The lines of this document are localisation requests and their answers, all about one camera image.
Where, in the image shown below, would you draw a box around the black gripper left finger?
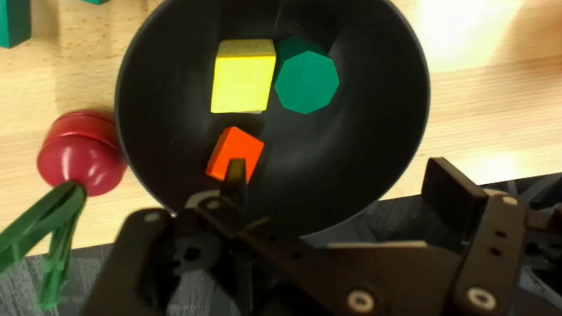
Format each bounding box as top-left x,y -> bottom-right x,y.
221,157 -> 246,205

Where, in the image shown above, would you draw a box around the red toy radish green leaves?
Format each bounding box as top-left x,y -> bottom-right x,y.
0,108 -> 127,308

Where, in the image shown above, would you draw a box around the small orange wooden cube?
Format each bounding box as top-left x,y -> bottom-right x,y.
206,126 -> 265,180

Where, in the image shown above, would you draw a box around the yellow wooden cube block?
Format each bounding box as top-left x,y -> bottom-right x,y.
211,38 -> 276,114

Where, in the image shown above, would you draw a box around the teal wooden rectangular block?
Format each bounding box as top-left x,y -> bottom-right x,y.
0,0 -> 32,47

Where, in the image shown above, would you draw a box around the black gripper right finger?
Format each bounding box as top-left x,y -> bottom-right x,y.
422,157 -> 488,240

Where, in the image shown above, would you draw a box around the black bowl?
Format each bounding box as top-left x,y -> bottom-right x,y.
116,0 -> 430,235

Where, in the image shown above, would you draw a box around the green octagonal wooden block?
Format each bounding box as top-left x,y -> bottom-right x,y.
274,36 -> 339,114

